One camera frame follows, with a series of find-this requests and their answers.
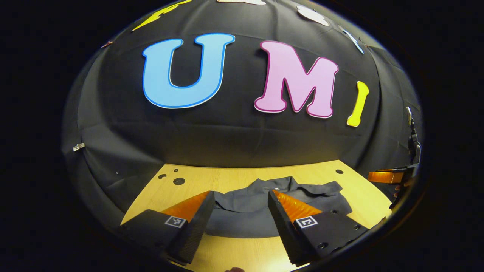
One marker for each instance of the black backdrop cloth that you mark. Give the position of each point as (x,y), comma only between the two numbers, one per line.
(234,139)

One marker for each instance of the grey button shirt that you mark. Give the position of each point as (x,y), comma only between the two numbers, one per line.
(245,215)

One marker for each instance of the silver cloth clip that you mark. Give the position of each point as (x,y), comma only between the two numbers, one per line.
(78,147)

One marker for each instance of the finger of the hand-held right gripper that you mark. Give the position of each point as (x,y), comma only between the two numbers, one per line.
(383,176)

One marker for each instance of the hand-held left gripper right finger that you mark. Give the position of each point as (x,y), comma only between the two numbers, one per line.
(287,234)

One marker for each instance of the copper cloth clip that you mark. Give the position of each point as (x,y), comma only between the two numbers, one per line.
(107,44)

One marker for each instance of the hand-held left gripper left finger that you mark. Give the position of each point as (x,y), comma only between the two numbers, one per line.
(196,230)

